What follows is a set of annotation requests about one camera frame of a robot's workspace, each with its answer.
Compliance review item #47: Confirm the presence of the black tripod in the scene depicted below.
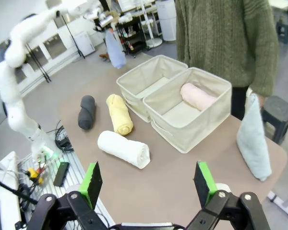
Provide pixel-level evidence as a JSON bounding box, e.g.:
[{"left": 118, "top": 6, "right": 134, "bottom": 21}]
[{"left": 59, "top": 11, "right": 86, "bottom": 59}]

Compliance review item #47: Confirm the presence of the yellow rolled towel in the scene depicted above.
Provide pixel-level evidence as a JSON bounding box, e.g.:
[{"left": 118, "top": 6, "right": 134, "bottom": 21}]
[{"left": 106, "top": 93, "right": 134, "bottom": 136}]

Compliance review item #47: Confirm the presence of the black thin rod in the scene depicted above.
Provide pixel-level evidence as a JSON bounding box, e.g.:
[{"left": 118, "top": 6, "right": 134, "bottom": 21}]
[{"left": 0, "top": 174, "right": 38, "bottom": 204}]

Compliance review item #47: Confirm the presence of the blue towel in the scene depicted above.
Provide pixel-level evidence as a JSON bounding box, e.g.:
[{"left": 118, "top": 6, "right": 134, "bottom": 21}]
[{"left": 105, "top": 28, "right": 127, "bottom": 69}]

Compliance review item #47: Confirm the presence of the black flat device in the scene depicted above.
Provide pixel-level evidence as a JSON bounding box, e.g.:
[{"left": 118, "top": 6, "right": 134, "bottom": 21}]
[{"left": 53, "top": 161, "right": 70, "bottom": 187}]

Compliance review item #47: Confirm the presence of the yellow connector plug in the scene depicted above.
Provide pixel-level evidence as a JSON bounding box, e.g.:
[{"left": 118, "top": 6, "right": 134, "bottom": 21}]
[{"left": 26, "top": 167, "right": 43, "bottom": 184}]

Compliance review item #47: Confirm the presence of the white rolled towel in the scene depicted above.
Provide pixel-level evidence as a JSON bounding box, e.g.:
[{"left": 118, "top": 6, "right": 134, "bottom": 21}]
[{"left": 97, "top": 130, "right": 151, "bottom": 170}]

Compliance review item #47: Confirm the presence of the black cable bundle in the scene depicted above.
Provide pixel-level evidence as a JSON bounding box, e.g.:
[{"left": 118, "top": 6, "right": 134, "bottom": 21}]
[{"left": 47, "top": 119, "right": 74, "bottom": 153}]

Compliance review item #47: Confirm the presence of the pale grey-green towel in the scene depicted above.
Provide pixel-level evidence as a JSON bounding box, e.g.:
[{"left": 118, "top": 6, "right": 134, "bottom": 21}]
[{"left": 236, "top": 93, "right": 272, "bottom": 182}]

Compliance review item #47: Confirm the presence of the white cabinet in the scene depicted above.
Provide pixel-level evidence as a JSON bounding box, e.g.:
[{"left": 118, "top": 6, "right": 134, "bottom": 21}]
[{"left": 72, "top": 30, "right": 96, "bottom": 57}]

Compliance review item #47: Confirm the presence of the white round air purifier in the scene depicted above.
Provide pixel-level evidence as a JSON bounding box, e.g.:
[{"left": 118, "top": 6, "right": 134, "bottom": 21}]
[{"left": 156, "top": 0, "right": 177, "bottom": 42}]

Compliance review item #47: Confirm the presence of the person in green sweater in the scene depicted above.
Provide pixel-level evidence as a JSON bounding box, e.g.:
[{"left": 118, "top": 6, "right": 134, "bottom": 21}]
[{"left": 174, "top": 0, "right": 279, "bottom": 120}]

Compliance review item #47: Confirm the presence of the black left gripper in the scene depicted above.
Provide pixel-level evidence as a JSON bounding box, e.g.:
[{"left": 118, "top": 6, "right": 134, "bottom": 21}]
[{"left": 92, "top": 11, "right": 111, "bottom": 32}]

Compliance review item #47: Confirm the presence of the person's left forearm green sleeve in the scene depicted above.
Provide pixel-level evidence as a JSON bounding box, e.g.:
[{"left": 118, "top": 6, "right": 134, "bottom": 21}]
[{"left": 251, "top": 35, "right": 279, "bottom": 98}]

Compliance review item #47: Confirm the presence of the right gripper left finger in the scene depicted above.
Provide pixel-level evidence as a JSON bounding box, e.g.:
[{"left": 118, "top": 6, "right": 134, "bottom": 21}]
[{"left": 26, "top": 161, "right": 111, "bottom": 230}]

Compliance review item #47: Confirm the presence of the black shelf cart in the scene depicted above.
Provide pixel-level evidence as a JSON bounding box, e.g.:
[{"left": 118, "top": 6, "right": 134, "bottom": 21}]
[{"left": 116, "top": 14, "right": 151, "bottom": 55}]

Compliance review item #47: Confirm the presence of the beige fabric box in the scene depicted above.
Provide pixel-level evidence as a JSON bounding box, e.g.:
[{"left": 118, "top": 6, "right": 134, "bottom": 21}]
[
  {"left": 116, "top": 54, "right": 189, "bottom": 123},
  {"left": 143, "top": 67, "right": 232, "bottom": 154}
]

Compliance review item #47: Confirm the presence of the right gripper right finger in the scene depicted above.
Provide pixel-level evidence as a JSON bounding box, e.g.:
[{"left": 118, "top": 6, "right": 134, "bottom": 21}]
[{"left": 186, "top": 161, "right": 272, "bottom": 230}]

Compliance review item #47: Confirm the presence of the dark grey rolled towel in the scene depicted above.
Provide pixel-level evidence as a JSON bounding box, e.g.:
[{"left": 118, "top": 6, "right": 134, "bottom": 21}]
[{"left": 77, "top": 95, "right": 96, "bottom": 130}]

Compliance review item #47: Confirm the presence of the white floor stand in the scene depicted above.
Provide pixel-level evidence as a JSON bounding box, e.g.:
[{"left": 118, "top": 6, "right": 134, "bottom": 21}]
[{"left": 139, "top": 0, "right": 163, "bottom": 47}]

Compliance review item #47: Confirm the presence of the pink rolled towel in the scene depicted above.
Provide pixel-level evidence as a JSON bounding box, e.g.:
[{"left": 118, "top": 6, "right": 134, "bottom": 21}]
[{"left": 180, "top": 82, "right": 218, "bottom": 111}]

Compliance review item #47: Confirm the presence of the black plastic stool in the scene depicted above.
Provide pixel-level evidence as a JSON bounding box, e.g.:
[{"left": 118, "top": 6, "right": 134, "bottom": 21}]
[
  {"left": 261, "top": 95, "right": 288, "bottom": 146},
  {"left": 276, "top": 23, "right": 288, "bottom": 44}
]

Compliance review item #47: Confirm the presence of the person's left hand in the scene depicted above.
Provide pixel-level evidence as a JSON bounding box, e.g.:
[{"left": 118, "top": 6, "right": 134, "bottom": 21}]
[{"left": 256, "top": 94, "right": 266, "bottom": 108}]

